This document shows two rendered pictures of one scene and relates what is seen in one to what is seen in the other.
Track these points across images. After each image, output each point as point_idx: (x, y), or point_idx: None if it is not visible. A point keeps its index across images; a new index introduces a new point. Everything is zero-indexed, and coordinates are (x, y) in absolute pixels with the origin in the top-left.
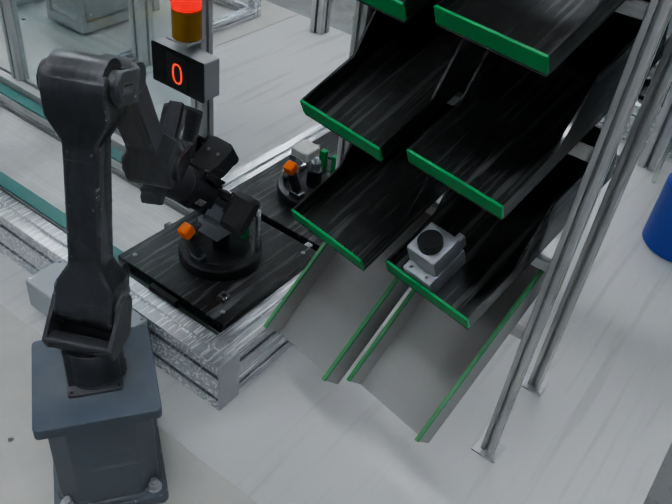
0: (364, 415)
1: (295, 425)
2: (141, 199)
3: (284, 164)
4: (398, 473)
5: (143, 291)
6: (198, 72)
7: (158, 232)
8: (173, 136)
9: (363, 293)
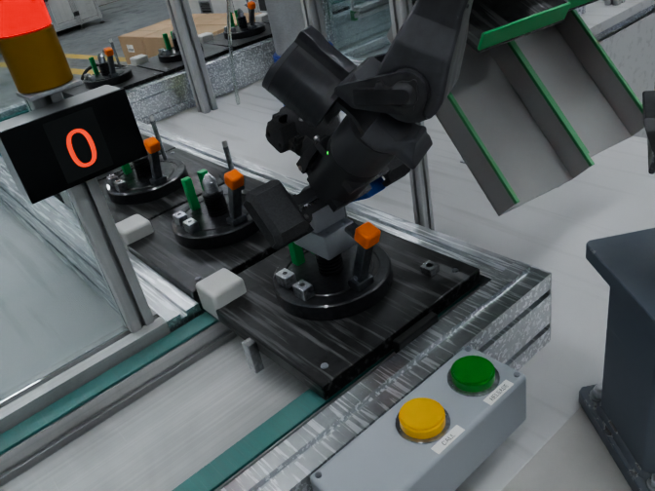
0: (531, 240)
1: (557, 282)
2: (414, 162)
3: (149, 247)
4: (599, 221)
5: (404, 355)
6: (122, 107)
7: (271, 347)
8: (353, 64)
9: (495, 112)
